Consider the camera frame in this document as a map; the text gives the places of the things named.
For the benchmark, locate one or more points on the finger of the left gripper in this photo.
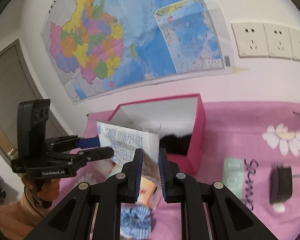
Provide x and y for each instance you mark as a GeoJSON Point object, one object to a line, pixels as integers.
{"type": "Point", "coordinates": [90, 142]}
{"type": "Point", "coordinates": [95, 154]}

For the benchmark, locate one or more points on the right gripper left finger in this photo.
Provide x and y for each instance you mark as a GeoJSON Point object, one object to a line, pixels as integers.
{"type": "Point", "coordinates": [93, 211]}

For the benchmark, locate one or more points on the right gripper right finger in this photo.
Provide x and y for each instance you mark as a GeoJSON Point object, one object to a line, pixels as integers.
{"type": "Point", "coordinates": [208, 211]}

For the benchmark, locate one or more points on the white blue printed packet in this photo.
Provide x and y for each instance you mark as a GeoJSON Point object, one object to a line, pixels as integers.
{"type": "Point", "coordinates": [124, 141]}

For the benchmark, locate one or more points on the pink sleeved left forearm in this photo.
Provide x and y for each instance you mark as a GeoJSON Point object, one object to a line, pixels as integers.
{"type": "Point", "coordinates": [18, 219]}

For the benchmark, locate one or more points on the left hand orange glove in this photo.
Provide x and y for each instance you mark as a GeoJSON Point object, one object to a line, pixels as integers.
{"type": "Point", "coordinates": [48, 192]}

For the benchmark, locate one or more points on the blue checked fabric bow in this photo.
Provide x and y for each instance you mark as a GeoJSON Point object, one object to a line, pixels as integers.
{"type": "Point", "coordinates": [135, 221]}

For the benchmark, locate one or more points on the pink barcode packet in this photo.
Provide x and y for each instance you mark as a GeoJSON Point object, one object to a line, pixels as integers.
{"type": "Point", "coordinates": [150, 186]}

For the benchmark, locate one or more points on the grey door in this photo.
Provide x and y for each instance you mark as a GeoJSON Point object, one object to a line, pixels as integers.
{"type": "Point", "coordinates": [16, 85]}

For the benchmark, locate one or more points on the pink flower tablecloth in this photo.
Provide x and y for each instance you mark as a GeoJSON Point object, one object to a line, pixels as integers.
{"type": "Point", "coordinates": [243, 142]}

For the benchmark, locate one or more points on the black power adapter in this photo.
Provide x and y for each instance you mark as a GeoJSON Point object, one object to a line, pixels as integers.
{"type": "Point", "coordinates": [281, 187]}

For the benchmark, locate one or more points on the pink cardboard box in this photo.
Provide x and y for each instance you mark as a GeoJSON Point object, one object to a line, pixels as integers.
{"type": "Point", "coordinates": [175, 115]}

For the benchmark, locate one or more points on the colourful wall map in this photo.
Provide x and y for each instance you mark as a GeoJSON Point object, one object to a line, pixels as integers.
{"type": "Point", "coordinates": [99, 46]}

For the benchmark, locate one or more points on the white wall socket left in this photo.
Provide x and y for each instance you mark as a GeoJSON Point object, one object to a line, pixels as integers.
{"type": "Point", "coordinates": [250, 39]}

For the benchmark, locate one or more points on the white wall socket middle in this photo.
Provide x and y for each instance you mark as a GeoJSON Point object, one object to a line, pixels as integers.
{"type": "Point", "coordinates": [278, 40]}

